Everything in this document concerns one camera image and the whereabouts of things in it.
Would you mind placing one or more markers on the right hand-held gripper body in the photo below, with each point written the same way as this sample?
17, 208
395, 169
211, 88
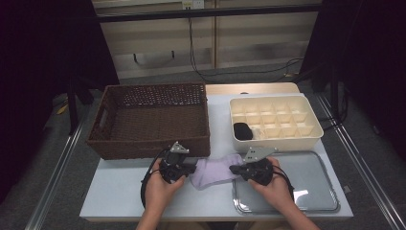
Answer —
258, 171

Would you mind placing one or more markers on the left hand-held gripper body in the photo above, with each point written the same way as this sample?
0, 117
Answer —
172, 171

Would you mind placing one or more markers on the brown wicker basket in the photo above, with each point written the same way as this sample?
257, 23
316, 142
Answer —
191, 147

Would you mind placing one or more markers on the black sock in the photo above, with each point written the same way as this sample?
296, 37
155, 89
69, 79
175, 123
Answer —
242, 131

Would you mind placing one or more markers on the cream divided storage box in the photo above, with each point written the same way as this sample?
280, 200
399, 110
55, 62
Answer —
287, 145

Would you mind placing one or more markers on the clear plastic lid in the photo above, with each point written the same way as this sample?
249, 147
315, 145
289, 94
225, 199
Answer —
319, 179

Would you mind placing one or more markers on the person's left hand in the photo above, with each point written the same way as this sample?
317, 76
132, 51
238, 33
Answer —
159, 191

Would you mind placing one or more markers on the person's right hand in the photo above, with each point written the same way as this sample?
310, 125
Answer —
276, 191

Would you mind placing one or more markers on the person's beige trousers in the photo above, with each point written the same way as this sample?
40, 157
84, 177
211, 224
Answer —
252, 226

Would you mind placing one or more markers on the small grey block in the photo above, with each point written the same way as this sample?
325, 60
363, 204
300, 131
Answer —
347, 189

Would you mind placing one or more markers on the black metal stand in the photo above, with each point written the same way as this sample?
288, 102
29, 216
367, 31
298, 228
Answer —
72, 108

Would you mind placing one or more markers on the small yellow object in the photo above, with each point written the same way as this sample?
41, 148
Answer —
62, 109

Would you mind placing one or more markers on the black horizontal bar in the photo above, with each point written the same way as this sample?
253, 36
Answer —
207, 13

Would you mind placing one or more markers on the black curtain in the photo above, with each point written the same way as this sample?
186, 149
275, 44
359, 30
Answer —
376, 64

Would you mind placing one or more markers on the metal floor rail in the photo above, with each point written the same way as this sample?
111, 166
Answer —
360, 166
54, 179

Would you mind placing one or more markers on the black wall bracket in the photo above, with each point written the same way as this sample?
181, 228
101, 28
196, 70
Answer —
173, 54
135, 58

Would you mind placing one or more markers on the white wall socket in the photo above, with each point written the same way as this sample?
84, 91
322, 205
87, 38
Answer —
193, 4

